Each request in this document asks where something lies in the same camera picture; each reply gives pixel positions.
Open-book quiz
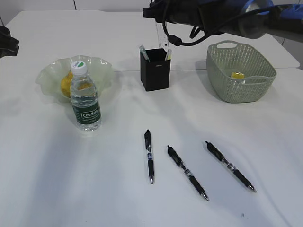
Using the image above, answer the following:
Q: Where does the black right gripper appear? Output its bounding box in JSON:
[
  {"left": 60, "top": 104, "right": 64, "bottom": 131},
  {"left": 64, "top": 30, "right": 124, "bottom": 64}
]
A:
[{"left": 143, "top": 0, "right": 203, "bottom": 27}]

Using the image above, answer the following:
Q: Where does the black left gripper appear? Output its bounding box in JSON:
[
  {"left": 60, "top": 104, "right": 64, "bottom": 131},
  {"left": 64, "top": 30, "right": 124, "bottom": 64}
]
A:
[{"left": 0, "top": 26, "right": 19, "bottom": 58}]

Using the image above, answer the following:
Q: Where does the clear plastic ruler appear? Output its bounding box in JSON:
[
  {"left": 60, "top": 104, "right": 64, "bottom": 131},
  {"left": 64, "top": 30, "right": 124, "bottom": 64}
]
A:
[{"left": 156, "top": 23, "right": 169, "bottom": 50}]

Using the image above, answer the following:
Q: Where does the yellow-green utility knife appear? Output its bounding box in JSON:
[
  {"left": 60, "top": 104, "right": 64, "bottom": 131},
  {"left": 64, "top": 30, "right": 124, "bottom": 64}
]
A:
[{"left": 165, "top": 49, "right": 172, "bottom": 61}]

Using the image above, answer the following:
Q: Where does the teal utility knife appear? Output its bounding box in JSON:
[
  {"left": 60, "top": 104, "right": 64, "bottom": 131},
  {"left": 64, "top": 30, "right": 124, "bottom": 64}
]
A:
[{"left": 139, "top": 45, "right": 150, "bottom": 62}]

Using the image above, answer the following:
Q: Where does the yellow pear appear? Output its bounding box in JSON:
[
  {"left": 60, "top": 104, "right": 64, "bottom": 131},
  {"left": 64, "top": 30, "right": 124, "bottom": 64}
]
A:
[{"left": 59, "top": 70, "right": 94, "bottom": 98}]

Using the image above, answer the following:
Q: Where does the clear water bottle green label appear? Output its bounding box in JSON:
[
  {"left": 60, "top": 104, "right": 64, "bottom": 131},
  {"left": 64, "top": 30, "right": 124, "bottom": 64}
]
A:
[{"left": 70, "top": 61, "right": 101, "bottom": 131}]

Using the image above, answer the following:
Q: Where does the translucent green wavy glass plate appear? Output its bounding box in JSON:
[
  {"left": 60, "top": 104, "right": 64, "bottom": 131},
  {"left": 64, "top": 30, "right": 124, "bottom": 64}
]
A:
[{"left": 35, "top": 55, "right": 115, "bottom": 103}]

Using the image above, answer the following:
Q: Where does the black square pen holder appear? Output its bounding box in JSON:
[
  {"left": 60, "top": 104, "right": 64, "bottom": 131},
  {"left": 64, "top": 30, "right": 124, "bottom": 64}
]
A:
[{"left": 140, "top": 48, "right": 171, "bottom": 92}]

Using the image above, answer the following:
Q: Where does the green woven plastic basket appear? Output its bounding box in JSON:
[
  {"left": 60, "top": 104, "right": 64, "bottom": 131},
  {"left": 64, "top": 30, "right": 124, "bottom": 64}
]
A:
[{"left": 206, "top": 41, "right": 276, "bottom": 103}]

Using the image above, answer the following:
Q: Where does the black pen left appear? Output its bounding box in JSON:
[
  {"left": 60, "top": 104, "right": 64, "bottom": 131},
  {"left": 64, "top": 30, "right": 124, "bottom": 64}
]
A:
[{"left": 144, "top": 129, "right": 155, "bottom": 184}]

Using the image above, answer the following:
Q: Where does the black pen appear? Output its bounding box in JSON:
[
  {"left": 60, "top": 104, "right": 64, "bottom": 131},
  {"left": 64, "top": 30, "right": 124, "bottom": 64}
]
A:
[
  {"left": 167, "top": 145, "right": 209, "bottom": 201},
  {"left": 144, "top": 129, "right": 155, "bottom": 184},
  {"left": 205, "top": 141, "right": 257, "bottom": 193}
]

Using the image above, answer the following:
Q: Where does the black pen right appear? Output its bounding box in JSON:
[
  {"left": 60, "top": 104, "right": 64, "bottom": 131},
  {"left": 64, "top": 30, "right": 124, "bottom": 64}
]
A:
[{"left": 205, "top": 141, "right": 257, "bottom": 193}]

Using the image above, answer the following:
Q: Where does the black pen middle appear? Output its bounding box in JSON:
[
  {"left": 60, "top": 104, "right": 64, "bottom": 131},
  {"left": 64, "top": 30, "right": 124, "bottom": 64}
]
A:
[{"left": 167, "top": 145, "right": 209, "bottom": 201}]

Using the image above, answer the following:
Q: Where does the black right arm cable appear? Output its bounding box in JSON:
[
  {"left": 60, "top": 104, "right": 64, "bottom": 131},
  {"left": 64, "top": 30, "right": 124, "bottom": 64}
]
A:
[{"left": 162, "top": 0, "right": 285, "bottom": 47}]

